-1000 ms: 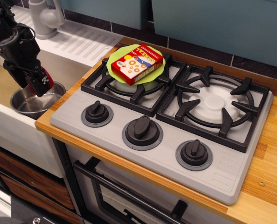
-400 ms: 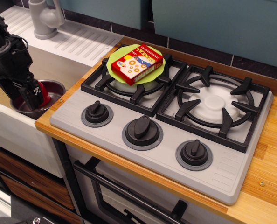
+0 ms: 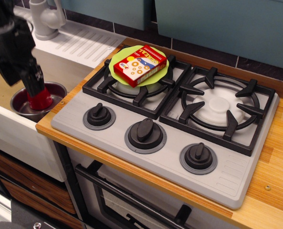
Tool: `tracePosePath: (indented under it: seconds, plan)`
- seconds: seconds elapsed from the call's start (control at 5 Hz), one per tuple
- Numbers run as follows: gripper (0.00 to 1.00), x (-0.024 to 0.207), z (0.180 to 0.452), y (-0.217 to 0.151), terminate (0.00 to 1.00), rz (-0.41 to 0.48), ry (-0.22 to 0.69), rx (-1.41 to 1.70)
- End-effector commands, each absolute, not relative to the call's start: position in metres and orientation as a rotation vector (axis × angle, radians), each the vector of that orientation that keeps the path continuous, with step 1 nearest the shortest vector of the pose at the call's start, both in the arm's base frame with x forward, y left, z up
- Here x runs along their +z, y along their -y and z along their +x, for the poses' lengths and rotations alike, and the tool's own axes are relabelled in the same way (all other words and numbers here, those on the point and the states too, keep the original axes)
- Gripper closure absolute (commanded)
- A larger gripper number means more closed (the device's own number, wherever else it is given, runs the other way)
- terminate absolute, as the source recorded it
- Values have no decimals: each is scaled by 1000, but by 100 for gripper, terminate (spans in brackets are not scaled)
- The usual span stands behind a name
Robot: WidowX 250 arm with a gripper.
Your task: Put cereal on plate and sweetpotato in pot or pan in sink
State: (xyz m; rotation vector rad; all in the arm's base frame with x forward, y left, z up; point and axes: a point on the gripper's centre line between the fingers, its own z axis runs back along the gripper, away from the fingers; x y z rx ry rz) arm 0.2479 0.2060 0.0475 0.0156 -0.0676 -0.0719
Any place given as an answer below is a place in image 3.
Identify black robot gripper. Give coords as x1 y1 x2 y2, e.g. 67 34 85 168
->
0 0 45 97

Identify red toy sweet potato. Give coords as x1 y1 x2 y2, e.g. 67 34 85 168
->
27 86 53 110

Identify red cereal box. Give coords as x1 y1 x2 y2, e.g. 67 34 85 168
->
113 44 168 88

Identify stainless steel pot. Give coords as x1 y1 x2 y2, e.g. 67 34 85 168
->
10 82 67 122

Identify light green plastic plate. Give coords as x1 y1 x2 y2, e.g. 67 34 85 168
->
108 45 170 87

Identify grey toy faucet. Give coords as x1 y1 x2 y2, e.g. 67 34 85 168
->
29 0 66 41

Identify black left stove knob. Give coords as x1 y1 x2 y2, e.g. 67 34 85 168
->
83 103 116 131

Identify black stove knob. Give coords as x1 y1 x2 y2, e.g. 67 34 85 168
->
180 143 218 175
124 118 167 154
83 103 116 131

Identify wooden drawer front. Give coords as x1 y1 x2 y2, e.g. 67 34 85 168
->
0 150 76 215

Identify black left burner grate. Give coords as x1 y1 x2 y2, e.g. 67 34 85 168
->
82 45 192 119

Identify black burner grate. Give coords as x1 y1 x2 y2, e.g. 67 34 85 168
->
160 66 276 156
82 45 192 119

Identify black middle stove knob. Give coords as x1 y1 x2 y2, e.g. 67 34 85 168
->
124 118 167 154

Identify toy oven door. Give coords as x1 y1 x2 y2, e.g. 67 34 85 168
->
74 160 223 229

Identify grey toy stove top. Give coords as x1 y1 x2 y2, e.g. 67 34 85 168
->
51 46 279 209

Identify black right stove knob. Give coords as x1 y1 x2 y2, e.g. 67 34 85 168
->
180 143 218 175

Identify black right burner grate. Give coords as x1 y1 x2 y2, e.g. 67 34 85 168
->
160 66 276 156

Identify black oven door handle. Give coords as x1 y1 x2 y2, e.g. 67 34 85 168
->
75 164 192 229

